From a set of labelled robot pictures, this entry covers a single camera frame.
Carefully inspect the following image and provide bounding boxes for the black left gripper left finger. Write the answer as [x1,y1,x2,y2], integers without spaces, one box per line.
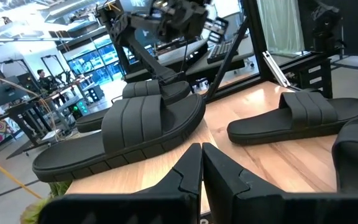
[38,142,203,224]

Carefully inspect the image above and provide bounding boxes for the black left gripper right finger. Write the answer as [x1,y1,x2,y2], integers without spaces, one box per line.
[202,142,358,224]

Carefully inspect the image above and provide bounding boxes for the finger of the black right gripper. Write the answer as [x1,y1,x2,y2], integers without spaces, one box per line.
[116,29,188,85]

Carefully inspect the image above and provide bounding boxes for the black slide sandal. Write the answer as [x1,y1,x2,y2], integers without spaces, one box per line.
[227,91,358,146]
[32,93,207,183]
[332,117,358,194]
[75,79,192,134]

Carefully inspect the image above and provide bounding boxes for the grey desk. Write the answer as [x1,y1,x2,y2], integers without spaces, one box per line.
[185,34,260,78]

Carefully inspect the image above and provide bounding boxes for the black keyboard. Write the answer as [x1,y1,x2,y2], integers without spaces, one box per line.
[206,39,239,65]

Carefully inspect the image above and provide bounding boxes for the black computer green lights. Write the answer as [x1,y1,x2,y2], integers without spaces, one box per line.
[73,99,90,116]

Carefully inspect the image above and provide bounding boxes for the person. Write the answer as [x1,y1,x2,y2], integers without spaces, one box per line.
[36,68,57,94]

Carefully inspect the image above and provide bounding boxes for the black standing desk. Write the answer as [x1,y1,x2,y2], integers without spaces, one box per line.
[0,96,55,147]

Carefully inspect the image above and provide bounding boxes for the small green plant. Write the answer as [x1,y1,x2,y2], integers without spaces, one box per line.
[20,182,73,224]

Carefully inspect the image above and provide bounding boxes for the silver aluminium extrusion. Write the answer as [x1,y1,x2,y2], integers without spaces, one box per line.
[262,50,291,88]

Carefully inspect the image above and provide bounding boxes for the black monitor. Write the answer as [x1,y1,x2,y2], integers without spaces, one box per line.
[0,75,27,107]

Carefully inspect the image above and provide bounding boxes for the white curtain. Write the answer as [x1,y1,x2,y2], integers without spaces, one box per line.
[256,0,306,55]

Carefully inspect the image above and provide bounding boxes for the black metal rig frame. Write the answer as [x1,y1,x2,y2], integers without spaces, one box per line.
[203,0,358,103]

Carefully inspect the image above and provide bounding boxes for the yellow cable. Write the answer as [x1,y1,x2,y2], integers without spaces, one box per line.
[0,150,43,200]

